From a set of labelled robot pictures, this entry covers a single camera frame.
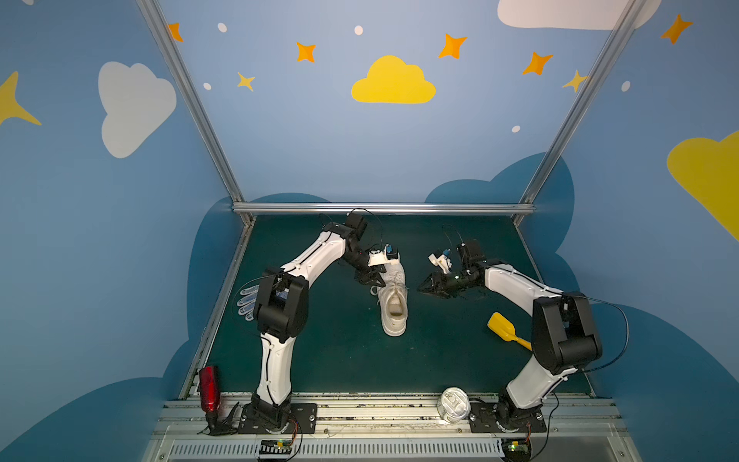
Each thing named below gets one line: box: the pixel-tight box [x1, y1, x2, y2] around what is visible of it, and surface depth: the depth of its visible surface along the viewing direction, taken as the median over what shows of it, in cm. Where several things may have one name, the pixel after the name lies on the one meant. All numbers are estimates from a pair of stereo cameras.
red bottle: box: [199, 365, 222, 414], surface depth 78 cm
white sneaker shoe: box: [378, 261, 408, 337], surface depth 90 cm
